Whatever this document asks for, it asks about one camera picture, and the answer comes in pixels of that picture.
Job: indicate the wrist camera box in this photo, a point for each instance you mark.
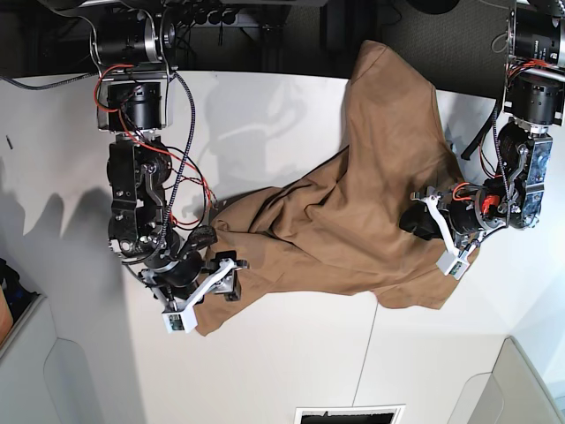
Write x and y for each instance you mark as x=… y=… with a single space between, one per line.
x=452 y=265
x=180 y=320

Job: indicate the brown t-shirt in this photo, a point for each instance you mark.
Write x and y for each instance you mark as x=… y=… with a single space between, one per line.
x=336 y=230

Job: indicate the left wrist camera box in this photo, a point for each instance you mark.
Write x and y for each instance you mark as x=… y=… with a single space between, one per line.
x=452 y=265

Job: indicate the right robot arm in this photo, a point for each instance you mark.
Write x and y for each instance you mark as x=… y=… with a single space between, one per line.
x=133 y=45

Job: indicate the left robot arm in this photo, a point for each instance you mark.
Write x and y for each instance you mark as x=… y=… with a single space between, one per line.
x=532 y=102

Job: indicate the white bin right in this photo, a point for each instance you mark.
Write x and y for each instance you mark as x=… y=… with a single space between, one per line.
x=512 y=392

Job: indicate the aluminium frame post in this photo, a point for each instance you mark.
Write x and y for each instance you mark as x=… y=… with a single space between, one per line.
x=271 y=41

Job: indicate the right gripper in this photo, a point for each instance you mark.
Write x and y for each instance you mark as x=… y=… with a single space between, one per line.
x=186 y=282

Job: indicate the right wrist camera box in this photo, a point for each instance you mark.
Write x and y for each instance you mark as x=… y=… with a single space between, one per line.
x=180 y=320

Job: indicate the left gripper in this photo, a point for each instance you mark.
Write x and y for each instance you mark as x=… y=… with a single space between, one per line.
x=462 y=217

